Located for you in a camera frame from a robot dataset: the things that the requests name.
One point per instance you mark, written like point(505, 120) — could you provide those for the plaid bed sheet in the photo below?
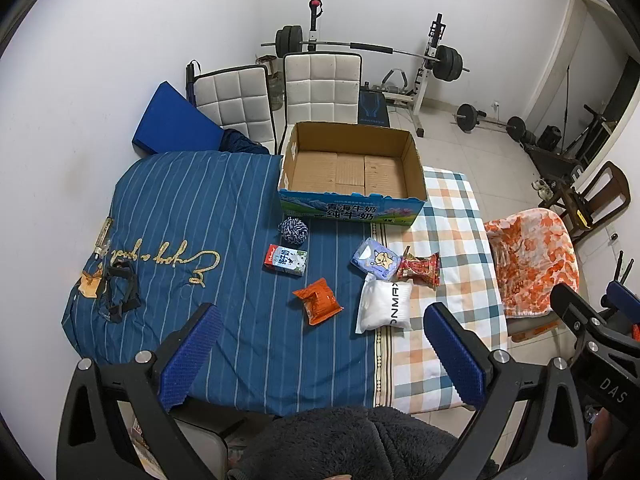
point(450, 240)

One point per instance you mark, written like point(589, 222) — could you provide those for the dark fleece clothing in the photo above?
point(360, 445)

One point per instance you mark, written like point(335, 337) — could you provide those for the red snack packet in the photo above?
point(417, 267)

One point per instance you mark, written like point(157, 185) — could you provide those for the brown wooden chair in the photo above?
point(612, 185)

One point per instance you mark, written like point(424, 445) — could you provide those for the black weight bench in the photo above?
point(372, 107)

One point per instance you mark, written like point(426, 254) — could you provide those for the white door frame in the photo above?
point(552, 50)

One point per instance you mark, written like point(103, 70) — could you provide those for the black weight plates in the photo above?
point(528, 140)

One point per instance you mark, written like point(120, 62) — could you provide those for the short barbell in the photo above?
point(487, 122)

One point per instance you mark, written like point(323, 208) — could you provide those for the dark folded umbrella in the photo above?
point(191, 80)

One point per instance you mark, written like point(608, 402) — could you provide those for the dark blue cloth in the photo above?
point(242, 142)

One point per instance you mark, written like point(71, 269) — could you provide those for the long barbell with plates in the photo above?
point(370, 49)

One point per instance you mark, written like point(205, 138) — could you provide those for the orange snack packet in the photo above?
point(317, 302)

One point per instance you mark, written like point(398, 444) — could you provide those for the white soft pouch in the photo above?
point(382, 305)

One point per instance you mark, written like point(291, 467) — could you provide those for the dark low table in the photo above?
point(555, 162)

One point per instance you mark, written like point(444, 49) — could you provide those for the blue foam mat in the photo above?
point(175, 125)

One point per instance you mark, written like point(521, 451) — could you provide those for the orange floral blanket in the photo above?
point(530, 260)

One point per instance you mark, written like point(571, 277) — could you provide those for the small milk carton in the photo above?
point(285, 260)

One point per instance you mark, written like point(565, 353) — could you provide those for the blue striped blanket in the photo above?
point(225, 310)

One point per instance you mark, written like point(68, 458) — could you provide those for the black kick scooter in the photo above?
point(595, 125)

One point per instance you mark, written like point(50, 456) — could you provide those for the yellow black tool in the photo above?
point(583, 212)

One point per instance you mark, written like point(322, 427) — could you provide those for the printed cardboard box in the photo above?
point(350, 172)

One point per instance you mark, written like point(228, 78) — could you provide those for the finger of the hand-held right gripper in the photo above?
point(622, 295)
point(572, 307)

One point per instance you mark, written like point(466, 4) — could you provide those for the white barbell rack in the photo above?
point(425, 90)

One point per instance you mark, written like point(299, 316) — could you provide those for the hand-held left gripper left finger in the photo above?
point(195, 355)

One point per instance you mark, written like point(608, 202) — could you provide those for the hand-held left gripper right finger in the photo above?
point(456, 355)

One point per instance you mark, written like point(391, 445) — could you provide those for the black leaning pole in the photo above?
point(566, 100)

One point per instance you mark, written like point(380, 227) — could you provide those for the clear glass bottle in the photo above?
point(102, 237)

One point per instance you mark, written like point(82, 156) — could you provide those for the white padded chair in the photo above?
point(235, 100)
point(320, 90)

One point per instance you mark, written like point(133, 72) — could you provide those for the person's right hand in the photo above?
point(602, 435)

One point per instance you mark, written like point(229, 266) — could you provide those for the blue tissue packet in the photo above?
point(375, 260)

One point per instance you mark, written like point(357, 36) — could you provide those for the white shoe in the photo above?
point(546, 193)
point(540, 184)

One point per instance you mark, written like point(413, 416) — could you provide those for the black speaker box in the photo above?
point(550, 140)

